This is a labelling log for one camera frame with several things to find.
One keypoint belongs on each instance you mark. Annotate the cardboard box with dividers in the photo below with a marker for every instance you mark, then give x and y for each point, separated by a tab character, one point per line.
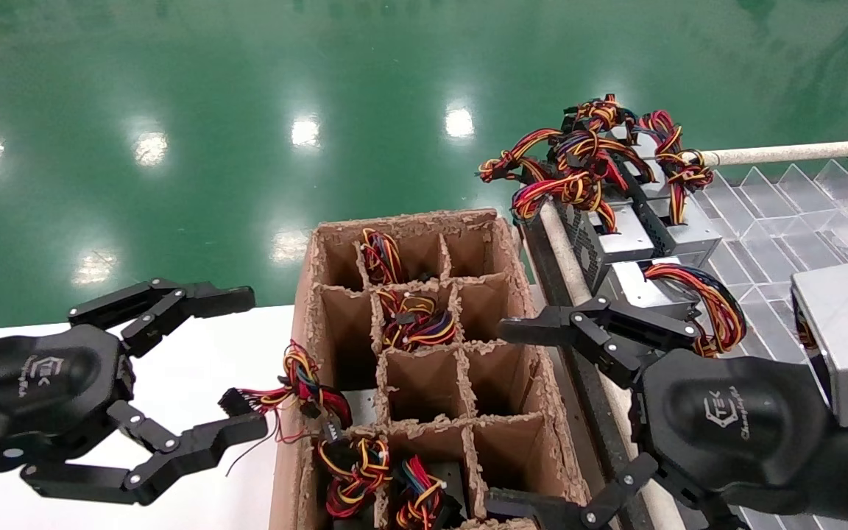
424	383

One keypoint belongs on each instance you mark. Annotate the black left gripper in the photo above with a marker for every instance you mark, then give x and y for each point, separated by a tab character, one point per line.
19	383

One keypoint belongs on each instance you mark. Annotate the power supply with black connector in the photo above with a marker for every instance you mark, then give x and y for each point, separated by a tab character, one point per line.
306	383

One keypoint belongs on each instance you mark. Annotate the cream padded cart rail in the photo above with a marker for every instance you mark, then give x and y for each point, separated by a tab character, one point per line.
777	154
567	258

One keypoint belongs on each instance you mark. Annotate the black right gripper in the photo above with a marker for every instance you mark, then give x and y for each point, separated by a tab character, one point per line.
726	427

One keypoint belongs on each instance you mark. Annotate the clear acrylic divider tray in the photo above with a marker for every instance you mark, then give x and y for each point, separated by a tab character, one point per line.
762	202

